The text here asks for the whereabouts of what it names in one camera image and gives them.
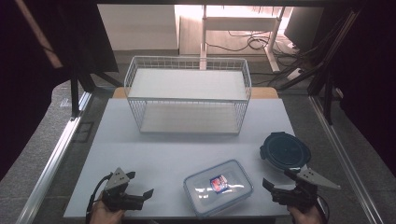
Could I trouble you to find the black floor cable loop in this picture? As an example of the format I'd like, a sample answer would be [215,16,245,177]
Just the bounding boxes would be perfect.
[205,29,273,53]

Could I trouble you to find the white desk frame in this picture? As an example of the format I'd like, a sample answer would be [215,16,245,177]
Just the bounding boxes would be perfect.
[174,4,293,73]

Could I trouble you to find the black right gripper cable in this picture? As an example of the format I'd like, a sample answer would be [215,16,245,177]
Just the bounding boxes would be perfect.
[314,194,332,224]

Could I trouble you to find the dark curtain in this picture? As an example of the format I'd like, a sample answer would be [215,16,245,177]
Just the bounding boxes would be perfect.
[325,0,396,179]
[0,0,120,182]

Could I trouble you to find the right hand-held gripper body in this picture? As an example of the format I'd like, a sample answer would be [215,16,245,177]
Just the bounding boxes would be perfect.
[270,167,342,214]

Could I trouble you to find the person's left hand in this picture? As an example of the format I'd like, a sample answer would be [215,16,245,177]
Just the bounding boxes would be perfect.
[89,199,126,224]

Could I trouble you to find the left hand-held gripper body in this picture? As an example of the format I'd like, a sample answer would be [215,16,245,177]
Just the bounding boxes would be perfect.
[102,167,146,213]

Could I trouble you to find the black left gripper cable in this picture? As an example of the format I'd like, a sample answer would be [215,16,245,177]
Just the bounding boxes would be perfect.
[85,173,114,224]

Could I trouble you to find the white power strip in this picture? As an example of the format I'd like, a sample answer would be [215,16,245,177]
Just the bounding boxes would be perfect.
[285,67,304,81]

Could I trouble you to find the aluminium frame rail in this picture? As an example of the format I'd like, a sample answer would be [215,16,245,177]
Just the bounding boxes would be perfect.
[308,94,383,224]
[15,91,93,224]

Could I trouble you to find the person's right hand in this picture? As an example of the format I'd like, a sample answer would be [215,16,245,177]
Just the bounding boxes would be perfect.
[288,204,325,224]

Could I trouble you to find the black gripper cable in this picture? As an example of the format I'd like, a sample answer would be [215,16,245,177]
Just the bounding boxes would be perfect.
[85,173,114,224]
[314,194,332,224]

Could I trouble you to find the white cabinet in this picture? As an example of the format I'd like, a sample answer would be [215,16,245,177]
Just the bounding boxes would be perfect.
[96,4,179,51]

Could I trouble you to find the white wire shelf rack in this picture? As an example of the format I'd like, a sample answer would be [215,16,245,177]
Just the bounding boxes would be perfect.
[123,55,252,136]

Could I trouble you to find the clear rectangular food container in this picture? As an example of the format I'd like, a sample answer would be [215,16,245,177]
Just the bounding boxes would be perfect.
[182,159,255,218]

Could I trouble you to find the black metal stand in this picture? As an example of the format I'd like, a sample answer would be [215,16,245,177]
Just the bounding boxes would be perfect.
[307,8,363,126]
[68,59,123,121]

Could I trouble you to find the white table mat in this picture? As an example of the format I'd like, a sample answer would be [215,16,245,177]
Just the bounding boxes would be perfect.
[64,97,326,218]

